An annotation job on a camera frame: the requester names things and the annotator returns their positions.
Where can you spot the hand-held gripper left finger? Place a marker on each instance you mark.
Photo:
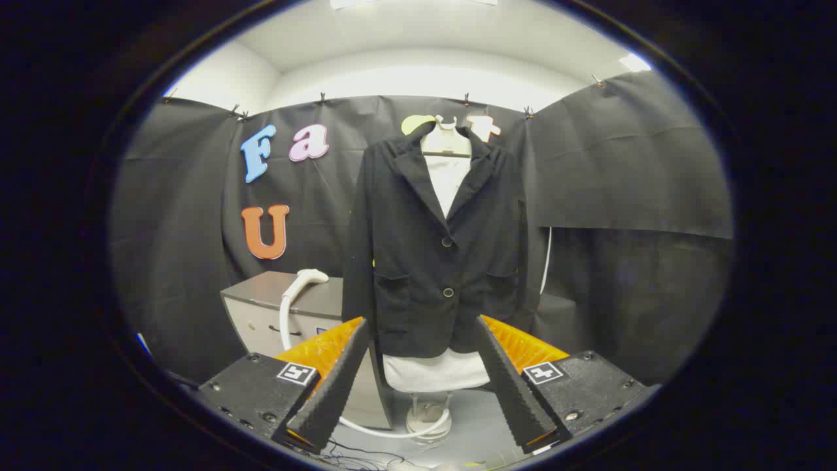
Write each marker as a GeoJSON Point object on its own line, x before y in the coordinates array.
{"type": "Point", "coordinates": [340, 373]}

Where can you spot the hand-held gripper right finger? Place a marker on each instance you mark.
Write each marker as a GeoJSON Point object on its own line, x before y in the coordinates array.
{"type": "Point", "coordinates": [507, 379]}

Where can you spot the black blazer jacket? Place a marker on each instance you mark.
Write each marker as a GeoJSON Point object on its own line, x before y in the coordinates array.
{"type": "Point", "coordinates": [418, 261]}

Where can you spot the round mannequin stand base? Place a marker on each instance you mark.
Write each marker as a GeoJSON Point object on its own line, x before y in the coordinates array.
{"type": "Point", "coordinates": [428, 415]}

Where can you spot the grey cabinet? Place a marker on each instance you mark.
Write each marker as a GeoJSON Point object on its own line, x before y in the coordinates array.
{"type": "Point", "coordinates": [258, 320]}

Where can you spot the black backdrop cloth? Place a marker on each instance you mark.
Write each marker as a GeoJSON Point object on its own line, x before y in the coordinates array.
{"type": "Point", "coordinates": [621, 163]}

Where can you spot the white mannequin torso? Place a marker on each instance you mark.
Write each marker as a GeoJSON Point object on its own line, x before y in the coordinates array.
{"type": "Point", "coordinates": [444, 137]}

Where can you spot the row of small black clips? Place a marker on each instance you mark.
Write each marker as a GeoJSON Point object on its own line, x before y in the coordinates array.
{"type": "Point", "coordinates": [322, 99]}

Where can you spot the small ceiling light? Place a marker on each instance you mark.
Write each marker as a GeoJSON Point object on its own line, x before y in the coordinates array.
{"type": "Point", "coordinates": [634, 63]}

